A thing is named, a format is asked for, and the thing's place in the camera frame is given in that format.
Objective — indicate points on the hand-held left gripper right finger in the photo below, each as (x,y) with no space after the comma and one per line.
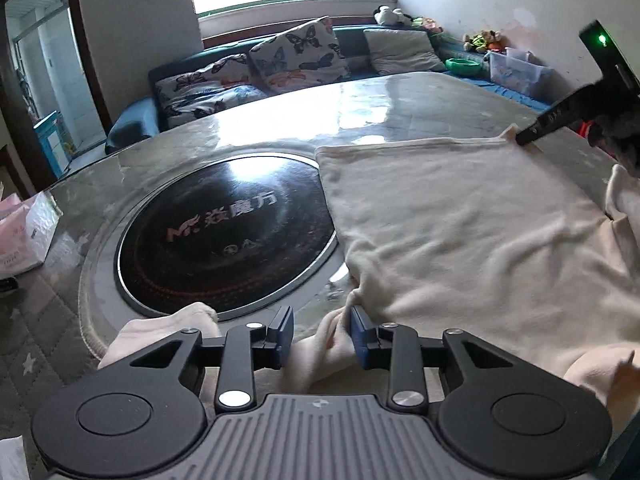
(359,340)

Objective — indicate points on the green and brown plush toys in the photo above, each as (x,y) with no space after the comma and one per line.
(482,40)

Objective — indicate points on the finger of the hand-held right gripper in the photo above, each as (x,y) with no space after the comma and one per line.
(560,112)

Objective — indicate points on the butterfly print pillow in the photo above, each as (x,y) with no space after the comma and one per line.
(300,55)
(205,90)

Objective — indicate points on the clear plastic storage box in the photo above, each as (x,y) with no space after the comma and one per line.
(520,72)

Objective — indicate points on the dark teal sofa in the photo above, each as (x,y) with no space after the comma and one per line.
(131,125)

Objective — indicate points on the colourful plush toy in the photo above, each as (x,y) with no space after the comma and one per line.
(427,25)

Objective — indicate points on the grey quilted table cover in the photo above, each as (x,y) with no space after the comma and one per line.
(50,325)

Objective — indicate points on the panda plush toy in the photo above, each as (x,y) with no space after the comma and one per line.
(391,16)

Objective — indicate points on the black round induction cooktop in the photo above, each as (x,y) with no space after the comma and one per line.
(225,230)

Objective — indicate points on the cream knit garment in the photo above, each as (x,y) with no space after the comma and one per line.
(475,235)

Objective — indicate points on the plain grey pillow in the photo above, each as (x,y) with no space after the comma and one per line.
(404,52)

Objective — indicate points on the green plastic bowl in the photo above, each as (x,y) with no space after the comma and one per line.
(462,65)

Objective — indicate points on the pink tissue pack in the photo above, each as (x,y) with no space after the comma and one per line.
(22,235)

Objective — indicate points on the blue cardboard box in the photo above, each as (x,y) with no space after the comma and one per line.
(52,142)

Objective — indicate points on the brown door frame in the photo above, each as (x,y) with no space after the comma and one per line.
(90,60)

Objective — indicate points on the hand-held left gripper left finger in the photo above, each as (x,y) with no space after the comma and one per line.
(282,337)

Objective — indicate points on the blue covered bench mattress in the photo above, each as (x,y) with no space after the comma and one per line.
(505,92)

